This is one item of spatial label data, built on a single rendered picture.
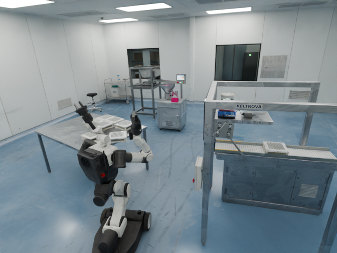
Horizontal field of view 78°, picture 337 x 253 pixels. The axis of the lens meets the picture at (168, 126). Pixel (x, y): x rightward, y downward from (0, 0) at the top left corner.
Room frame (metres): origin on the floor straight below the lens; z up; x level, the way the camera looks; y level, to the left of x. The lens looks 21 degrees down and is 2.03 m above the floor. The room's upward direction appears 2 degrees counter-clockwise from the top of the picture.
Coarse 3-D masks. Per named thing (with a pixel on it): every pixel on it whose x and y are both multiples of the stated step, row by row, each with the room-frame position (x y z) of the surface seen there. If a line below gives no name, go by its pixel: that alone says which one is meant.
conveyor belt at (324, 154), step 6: (216, 144) 2.47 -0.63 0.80; (222, 144) 2.46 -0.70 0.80; (228, 144) 2.45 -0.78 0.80; (246, 150) 2.27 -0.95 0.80; (252, 150) 2.26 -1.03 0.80; (258, 150) 2.26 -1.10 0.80; (288, 150) 2.23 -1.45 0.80; (294, 150) 2.22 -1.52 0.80; (300, 150) 2.22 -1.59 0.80; (306, 150) 2.21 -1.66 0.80; (312, 150) 2.21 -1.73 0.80; (306, 156) 2.07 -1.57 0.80; (312, 156) 2.07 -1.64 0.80; (318, 156) 2.06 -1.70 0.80; (324, 156) 2.06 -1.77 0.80; (330, 156) 2.05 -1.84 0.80; (336, 162) 1.93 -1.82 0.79
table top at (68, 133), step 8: (72, 120) 3.60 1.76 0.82; (80, 120) 3.58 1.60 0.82; (48, 128) 3.25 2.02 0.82; (56, 128) 3.24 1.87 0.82; (64, 128) 3.23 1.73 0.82; (72, 128) 3.21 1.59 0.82; (80, 128) 3.20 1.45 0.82; (112, 128) 3.14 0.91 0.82; (144, 128) 3.11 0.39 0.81; (48, 136) 2.90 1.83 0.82; (56, 136) 2.89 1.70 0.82; (64, 136) 2.88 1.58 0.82; (72, 136) 2.87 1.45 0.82; (80, 136) 2.86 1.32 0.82; (128, 136) 2.82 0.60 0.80; (64, 144) 2.62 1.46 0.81; (72, 144) 2.59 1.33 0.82; (80, 144) 2.58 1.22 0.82; (112, 144) 2.58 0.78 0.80
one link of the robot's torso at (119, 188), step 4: (116, 180) 1.77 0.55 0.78; (120, 180) 1.76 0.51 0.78; (116, 184) 1.65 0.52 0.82; (120, 184) 1.73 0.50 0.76; (124, 184) 1.90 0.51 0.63; (116, 188) 1.63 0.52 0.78; (120, 188) 1.74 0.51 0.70; (124, 188) 1.87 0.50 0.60; (116, 192) 1.84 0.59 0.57; (120, 192) 1.83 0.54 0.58; (124, 192) 1.85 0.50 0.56
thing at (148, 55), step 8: (144, 48) 8.19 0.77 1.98; (152, 48) 8.08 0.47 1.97; (128, 56) 8.44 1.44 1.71; (136, 56) 8.32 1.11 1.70; (144, 56) 8.20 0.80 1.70; (152, 56) 8.09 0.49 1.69; (128, 64) 8.45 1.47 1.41; (136, 64) 8.33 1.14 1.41; (144, 64) 8.21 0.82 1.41; (152, 64) 8.10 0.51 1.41; (136, 72) 8.34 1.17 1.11
